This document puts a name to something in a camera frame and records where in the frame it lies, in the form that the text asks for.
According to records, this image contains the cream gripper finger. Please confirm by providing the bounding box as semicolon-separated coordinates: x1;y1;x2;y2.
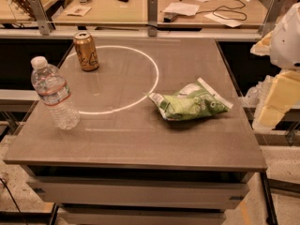
250;32;272;56
257;70;300;128

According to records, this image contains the orange soda can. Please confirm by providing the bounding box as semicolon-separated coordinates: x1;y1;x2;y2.
73;31;99;71

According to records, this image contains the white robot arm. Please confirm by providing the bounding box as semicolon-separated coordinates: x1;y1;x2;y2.
250;3;300;132

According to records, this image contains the left sanitizer pump bottle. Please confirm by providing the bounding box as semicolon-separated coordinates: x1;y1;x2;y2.
243;75;273;106

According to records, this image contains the white paper sheet right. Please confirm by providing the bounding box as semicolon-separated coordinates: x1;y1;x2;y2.
205;12;241;28

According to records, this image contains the white paper sheet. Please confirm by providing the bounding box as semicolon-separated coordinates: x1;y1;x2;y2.
205;12;241;28
163;2;200;16

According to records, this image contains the green chip bag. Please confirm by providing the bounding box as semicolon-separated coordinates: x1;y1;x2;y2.
147;78;233;121

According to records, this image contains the white paper sheet centre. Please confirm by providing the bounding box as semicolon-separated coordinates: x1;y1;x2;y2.
163;2;200;16

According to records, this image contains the small paper card left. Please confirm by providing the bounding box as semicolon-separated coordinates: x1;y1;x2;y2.
66;5;92;17

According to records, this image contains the clear plastic water bottle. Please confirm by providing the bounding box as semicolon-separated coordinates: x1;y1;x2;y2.
31;56;80;130

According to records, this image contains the right metal bracket post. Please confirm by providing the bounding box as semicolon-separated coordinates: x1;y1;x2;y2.
258;0;285;37

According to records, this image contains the metal bracket post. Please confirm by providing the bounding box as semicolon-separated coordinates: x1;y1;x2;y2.
258;0;285;37
28;0;53;36
147;0;158;37

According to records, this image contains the centre metal bracket post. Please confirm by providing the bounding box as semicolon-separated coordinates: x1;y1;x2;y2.
147;0;158;37

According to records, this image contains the left metal bracket post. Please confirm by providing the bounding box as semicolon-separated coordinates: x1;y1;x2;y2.
28;0;53;36

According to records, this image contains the black floor cable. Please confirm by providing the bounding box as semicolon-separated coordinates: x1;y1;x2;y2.
0;177;29;225

